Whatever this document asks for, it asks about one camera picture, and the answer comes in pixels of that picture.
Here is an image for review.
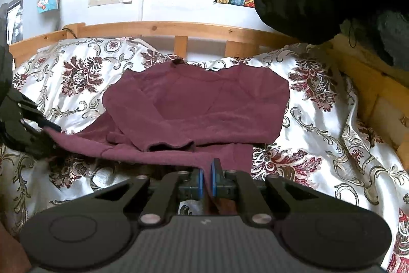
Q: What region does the dark framed picture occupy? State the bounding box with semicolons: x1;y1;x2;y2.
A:
1;0;23;44

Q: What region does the wooden bed frame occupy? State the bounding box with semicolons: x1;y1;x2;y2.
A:
10;21;408;166

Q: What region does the maroon knit sweater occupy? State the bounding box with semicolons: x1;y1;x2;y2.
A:
47;61;290;194

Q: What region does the white floral bedspread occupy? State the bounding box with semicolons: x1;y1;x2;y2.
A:
1;38;408;272

